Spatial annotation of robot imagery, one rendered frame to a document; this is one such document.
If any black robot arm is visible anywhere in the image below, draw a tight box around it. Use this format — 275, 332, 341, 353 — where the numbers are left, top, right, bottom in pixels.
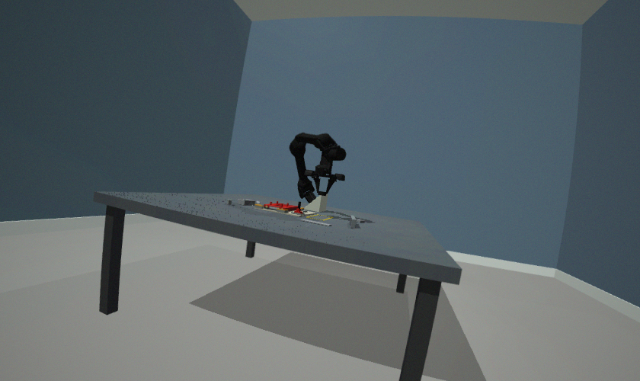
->
290, 133, 346, 203

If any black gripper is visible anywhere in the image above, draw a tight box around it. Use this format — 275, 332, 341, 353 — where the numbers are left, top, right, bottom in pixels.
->
304, 159, 345, 194

